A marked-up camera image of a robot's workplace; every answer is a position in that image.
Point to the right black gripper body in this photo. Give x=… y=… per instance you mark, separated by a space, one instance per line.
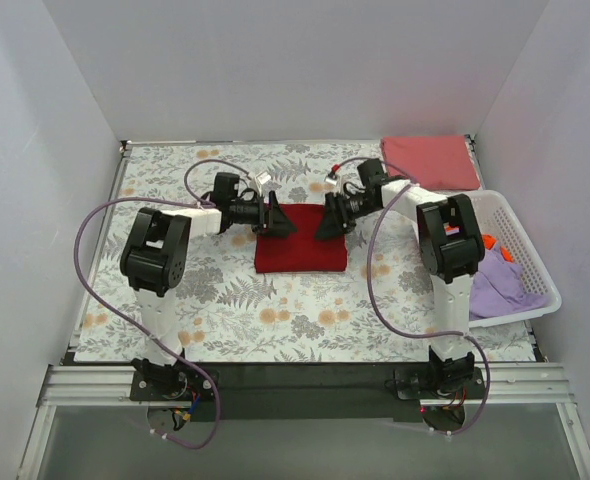
x=336 y=213

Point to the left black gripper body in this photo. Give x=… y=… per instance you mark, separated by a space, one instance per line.
x=266 y=215

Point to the dark red t shirt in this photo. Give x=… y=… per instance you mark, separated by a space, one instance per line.
x=300 y=252

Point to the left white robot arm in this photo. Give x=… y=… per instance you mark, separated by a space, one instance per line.
x=155 y=257

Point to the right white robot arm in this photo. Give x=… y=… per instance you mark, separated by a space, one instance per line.
x=450 y=245

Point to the floral patterned table cloth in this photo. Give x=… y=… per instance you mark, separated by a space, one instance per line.
x=229 y=312

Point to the folded pink t shirt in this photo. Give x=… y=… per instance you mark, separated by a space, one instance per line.
x=436 y=162

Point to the orange garment in basket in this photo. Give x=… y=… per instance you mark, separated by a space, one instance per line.
x=491 y=243

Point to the white plastic laundry basket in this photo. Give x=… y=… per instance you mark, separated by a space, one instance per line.
x=496 y=218

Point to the lavender t shirt in basket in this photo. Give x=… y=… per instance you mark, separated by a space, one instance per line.
x=498 y=290

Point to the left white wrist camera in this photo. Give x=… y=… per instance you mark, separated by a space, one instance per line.
x=259 y=180

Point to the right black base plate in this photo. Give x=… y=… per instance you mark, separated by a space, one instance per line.
x=415 y=382

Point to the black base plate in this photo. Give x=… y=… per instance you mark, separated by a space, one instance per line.
x=415 y=382
x=169 y=384

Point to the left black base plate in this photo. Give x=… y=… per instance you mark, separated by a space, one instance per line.
x=169 y=384

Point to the aluminium frame rail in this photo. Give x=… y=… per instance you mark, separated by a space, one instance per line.
x=306 y=421

